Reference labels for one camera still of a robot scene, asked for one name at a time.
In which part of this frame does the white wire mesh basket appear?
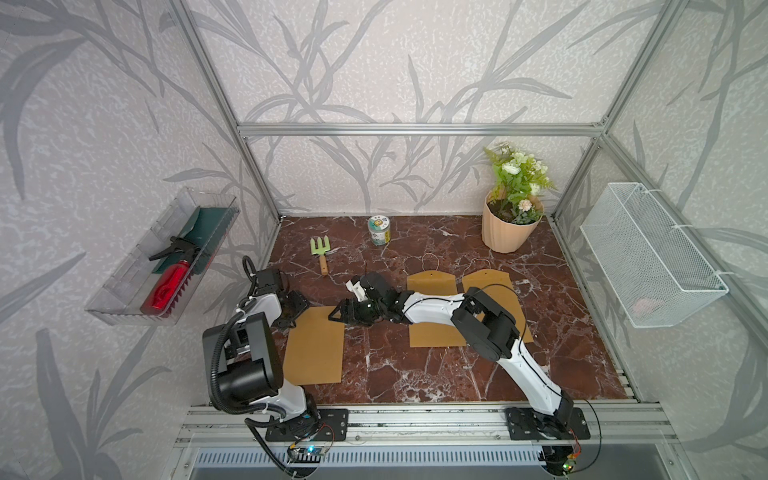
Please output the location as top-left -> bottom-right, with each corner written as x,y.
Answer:
580,182 -> 729,329

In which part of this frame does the small labelled tin can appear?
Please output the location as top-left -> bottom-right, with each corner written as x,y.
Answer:
367,215 -> 391,246

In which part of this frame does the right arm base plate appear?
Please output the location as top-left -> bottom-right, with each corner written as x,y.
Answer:
504,407 -> 592,441

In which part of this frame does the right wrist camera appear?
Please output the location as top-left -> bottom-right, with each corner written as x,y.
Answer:
351,282 -> 368,302

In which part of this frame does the clear plastic wall bin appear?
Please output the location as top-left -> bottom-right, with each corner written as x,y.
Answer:
85,187 -> 240,326

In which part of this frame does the green dustpan scoop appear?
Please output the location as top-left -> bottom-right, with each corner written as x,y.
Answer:
149,207 -> 232,275

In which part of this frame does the right circuit board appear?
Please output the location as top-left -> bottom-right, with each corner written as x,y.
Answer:
539,445 -> 582,477

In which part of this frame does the left circuit board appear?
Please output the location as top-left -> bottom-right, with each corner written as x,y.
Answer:
286,442 -> 333,464

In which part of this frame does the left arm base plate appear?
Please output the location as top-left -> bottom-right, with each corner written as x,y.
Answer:
266,408 -> 350,442

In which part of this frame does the circuit board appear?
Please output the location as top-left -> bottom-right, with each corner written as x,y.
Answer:
539,445 -> 582,477
286,442 -> 333,464

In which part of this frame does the aluminium frame back bar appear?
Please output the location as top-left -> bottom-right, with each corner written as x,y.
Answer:
237,123 -> 603,138

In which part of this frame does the green garden hand fork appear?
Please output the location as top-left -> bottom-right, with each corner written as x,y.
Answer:
310,236 -> 331,276

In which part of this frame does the aluminium front rail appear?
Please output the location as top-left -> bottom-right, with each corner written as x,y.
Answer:
174,400 -> 678,447

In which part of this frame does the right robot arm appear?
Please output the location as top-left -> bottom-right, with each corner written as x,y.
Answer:
328,273 -> 574,426

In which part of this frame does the green artificial plant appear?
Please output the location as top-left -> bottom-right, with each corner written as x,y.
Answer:
484,142 -> 554,226

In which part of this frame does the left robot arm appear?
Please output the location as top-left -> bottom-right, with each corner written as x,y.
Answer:
202,256 -> 318,423

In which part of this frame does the kraft file bag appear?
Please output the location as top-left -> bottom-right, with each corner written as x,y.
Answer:
407,270 -> 466,348
462,269 -> 534,344
283,306 -> 345,386

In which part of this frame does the peach flower pot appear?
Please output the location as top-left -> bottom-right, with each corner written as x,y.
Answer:
482,193 -> 541,254

